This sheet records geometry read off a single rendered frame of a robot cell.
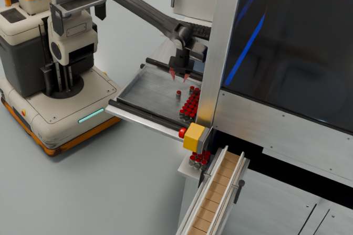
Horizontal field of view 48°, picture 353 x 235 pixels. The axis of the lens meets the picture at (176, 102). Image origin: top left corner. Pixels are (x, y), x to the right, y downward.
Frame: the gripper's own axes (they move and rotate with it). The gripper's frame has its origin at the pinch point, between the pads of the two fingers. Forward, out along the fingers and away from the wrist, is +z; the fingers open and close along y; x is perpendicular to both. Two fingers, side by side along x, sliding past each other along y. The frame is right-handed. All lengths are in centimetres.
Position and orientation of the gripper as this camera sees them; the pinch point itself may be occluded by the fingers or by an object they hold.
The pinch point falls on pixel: (179, 79)
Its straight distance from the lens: 169.7
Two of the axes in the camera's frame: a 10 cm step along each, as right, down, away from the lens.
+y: 9.8, 1.9, -0.4
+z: -1.1, 7.1, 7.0
